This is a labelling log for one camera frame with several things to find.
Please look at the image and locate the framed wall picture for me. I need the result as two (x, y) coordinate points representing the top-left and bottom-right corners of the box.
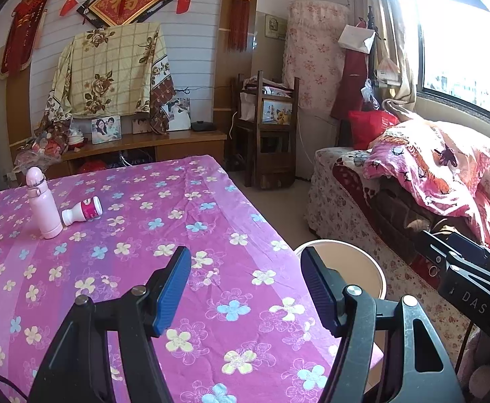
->
(264, 13), (288, 39)

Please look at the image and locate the pink floral tablecloth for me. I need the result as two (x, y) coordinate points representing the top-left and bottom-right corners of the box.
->
(0, 154), (384, 403)

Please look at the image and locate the pink thermos bottle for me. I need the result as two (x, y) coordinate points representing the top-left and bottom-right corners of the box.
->
(26, 167), (64, 240)

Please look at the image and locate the wooden cabinet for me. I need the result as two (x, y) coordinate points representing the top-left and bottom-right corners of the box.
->
(10, 130), (228, 185)

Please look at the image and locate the cartoon picture board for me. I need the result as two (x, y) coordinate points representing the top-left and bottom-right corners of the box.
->
(262, 98), (294, 126)

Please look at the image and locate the beige curtain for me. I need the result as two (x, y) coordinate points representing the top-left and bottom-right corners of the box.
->
(352, 0), (417, 110)

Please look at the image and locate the white paper bag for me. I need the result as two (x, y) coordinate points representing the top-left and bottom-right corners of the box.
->
(337, 24), (375, 54)

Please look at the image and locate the floral covered air conditioner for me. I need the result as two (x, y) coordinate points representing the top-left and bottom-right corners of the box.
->
(282, 0), (350, 181)

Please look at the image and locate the red knot with tassels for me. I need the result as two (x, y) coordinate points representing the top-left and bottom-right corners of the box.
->
(214, 0), (266, 53)

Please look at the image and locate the white plastic bucket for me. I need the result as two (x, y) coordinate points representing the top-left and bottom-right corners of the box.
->
(294, 239), (388, 345)

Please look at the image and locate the dark red hanging garment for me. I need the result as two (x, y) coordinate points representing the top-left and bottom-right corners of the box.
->
(331, 48), (371, 120)

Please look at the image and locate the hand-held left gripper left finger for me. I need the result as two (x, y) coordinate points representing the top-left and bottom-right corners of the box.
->
(27, 245), (192, 403)

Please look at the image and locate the window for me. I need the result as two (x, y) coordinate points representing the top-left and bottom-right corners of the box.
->
(390, 0), (490, 124)

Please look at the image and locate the red patterned blanket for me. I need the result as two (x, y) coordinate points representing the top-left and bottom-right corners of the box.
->
(332, 151), (439, 280)

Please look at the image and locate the white bottle pink label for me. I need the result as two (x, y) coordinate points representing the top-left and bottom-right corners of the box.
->
(61, 196), (103, 226)

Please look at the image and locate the floral covered sofa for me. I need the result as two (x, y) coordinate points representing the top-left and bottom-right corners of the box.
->
(304, 147), (490, 370)

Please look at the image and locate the yellow checked floral cloth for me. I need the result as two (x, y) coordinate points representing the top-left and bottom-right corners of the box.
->
(39, 22), (176, 135)

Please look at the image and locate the dark wooden chair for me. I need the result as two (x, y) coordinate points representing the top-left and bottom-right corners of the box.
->
(232, 71), (300, 189)

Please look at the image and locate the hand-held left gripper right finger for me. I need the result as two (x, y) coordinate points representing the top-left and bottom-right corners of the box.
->
(300, 245), (466, 403)

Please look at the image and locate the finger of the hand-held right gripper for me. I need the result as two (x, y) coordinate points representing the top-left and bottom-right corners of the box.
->
(413, 230), (451, 278)
(446, 232), (490, 265)

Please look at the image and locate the plastic bag of clutter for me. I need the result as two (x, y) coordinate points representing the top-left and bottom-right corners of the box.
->
(14, 120), (73, 169)

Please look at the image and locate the brown jacket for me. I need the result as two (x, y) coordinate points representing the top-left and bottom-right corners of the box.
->
(375, 185), (481, 244)

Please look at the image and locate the couple photo frame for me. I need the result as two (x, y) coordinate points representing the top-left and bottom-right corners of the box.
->
(91, 115), (122, 144)

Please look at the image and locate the red hanging banner ornament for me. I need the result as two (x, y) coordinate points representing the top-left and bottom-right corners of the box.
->
(0, 0), (58, 78)

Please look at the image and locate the white plastic bag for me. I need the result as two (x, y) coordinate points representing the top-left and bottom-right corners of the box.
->
(375, 56), (401, 87)

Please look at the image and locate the red plastic bag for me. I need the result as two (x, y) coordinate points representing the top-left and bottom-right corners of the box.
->
(348, 109), (399, 151)

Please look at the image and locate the pink cartoon blanket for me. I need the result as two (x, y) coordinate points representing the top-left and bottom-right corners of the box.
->
(362, 120), (490, 261)

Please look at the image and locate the wedding photo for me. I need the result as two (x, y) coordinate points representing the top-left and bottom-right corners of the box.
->
(166, 97), (192, 132)

